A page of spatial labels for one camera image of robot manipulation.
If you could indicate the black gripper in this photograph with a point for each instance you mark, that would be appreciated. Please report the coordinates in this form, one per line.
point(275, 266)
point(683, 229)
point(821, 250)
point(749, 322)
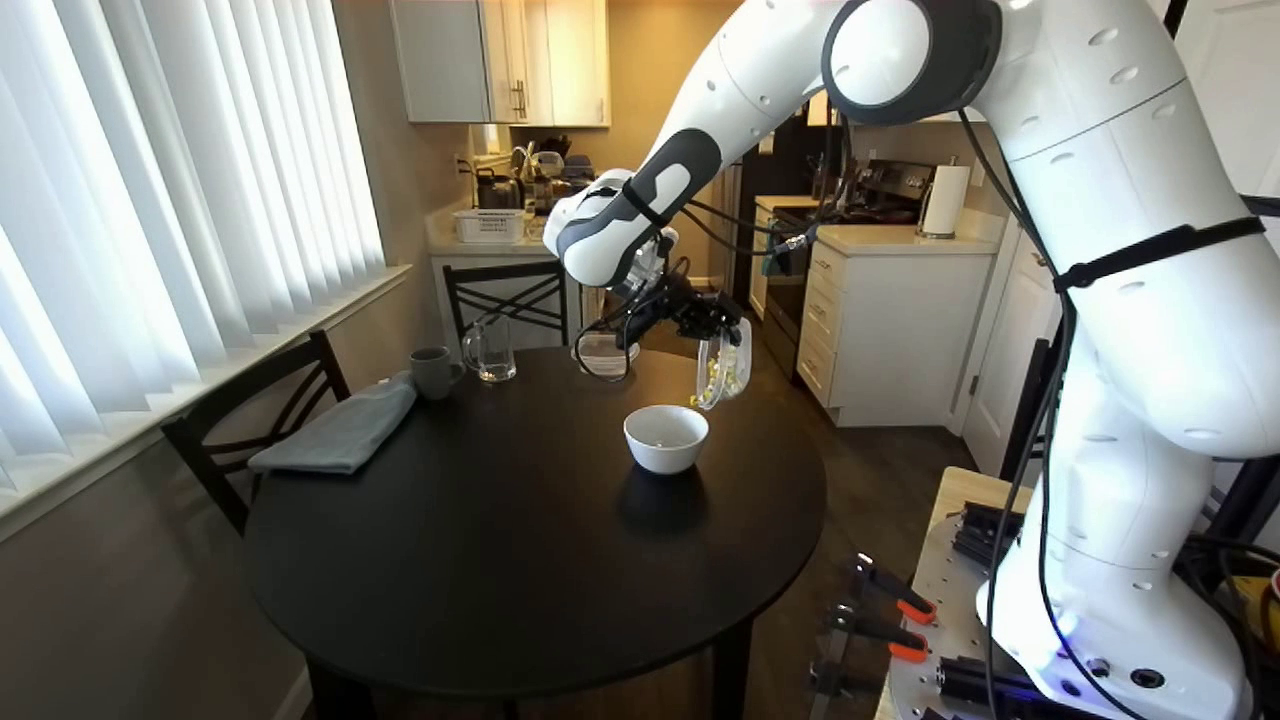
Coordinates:
point(666, 301)

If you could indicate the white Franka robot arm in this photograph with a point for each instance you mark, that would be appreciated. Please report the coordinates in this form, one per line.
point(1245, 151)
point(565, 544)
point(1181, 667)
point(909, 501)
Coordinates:
point(1145, 266)

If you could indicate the light wooden robot base table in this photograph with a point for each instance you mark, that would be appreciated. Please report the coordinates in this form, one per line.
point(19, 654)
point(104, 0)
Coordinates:
point(941, 584)

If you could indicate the white ceramic bowl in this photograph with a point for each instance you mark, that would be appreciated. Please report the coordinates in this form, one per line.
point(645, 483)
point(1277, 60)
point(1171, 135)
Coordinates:
point(666, 439)

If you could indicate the clear rectangular plastic container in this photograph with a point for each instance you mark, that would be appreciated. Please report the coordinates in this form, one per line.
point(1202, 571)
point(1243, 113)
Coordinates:
point(602, 357)

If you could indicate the white kitchen island cabinet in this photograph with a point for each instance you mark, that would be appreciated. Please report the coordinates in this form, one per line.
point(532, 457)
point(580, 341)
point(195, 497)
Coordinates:
point(881, 333)

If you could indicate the black wooden chair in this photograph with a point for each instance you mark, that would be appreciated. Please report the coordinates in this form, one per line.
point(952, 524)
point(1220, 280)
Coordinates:
point(255, 400)
point(505, 301)

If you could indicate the clear drinking glass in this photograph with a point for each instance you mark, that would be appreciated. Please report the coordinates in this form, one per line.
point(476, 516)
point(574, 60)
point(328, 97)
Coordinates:
point(494, 360)

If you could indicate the kitchen counter with sink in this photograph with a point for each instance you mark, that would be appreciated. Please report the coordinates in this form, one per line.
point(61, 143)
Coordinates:
point(502, 240)

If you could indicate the countertop kitchen appliances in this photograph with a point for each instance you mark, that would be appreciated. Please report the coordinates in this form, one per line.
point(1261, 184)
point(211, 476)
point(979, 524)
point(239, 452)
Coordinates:
point(522, 167)

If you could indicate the white paper towel roll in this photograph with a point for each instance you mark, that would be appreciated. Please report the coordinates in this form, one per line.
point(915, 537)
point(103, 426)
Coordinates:
point(945, 201)

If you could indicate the dark grey mug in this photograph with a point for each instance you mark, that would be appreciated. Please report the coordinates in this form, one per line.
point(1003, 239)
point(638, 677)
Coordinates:
point(433, 372)

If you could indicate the white upper kitchen cabinets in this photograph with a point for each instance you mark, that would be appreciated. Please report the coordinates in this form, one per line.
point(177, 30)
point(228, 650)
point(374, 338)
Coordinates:
point(502, 60)

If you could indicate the grey folded cloth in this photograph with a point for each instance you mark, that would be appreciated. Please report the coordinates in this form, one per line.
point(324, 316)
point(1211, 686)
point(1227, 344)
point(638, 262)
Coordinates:
point(341, 430)

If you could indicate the white vertical window blinds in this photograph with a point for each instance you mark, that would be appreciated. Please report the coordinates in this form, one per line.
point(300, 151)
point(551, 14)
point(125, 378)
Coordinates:
point(175, 184)

